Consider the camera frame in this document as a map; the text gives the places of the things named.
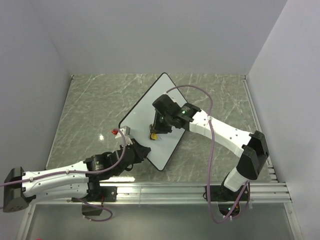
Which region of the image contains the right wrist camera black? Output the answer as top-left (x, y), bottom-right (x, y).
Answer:
top-left (152, 94), bottom-right (180, 115)

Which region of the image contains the yellow bone-shaped eraser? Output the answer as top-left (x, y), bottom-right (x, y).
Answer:
top-left (149, 133), bottom-right (158, 141)

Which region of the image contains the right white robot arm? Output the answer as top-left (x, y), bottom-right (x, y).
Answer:
top-left (151, 100), bottom-right (269, 202)

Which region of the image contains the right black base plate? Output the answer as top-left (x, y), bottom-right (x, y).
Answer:
top-left (202, 185), bottom-right (250, 202)

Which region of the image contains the white whiteboard black frame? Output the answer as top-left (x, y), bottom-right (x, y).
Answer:
top-left (118, 72), bottom-right (185, 171)

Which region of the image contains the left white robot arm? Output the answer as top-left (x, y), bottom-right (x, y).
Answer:
top-left (1, 142), bottom-right (151, 213)

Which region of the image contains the aluminium mounting rail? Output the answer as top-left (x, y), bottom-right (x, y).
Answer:
top-left (27, 181), bottom-right (292, 206)

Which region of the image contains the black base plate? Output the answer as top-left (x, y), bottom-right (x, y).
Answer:
top-left (80, 186), bottom-right (118, 203)
top-left (202, 185), bottom-right (250, 202)

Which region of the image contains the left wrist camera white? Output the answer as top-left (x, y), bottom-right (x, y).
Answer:
top-left (111, 126), bottom-right (133, 147)

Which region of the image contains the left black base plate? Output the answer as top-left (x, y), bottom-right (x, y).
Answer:
top-left (80, 186), bottom-right (118, 203)

